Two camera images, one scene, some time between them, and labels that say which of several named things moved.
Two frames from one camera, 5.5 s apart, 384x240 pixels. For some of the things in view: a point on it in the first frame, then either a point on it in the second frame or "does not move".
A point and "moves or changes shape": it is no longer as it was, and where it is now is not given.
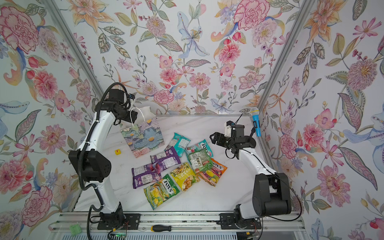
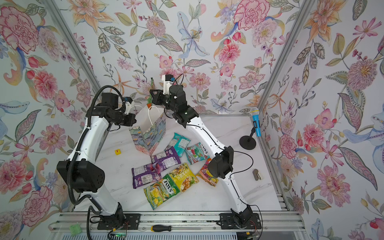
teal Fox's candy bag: x=200 y=146 does not move
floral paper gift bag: x=145 y=134 moves or changes shape
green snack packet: x=200 y=160 → x=150 y=100
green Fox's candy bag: x=161 y=191 does not move
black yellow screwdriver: x=166 y=228 does not move
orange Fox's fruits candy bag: x=212 y=175 does not move
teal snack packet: x=179 y=143 does not move
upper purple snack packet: x=165 y=160 does not move
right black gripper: x=218 y=135 → x=158 y=100
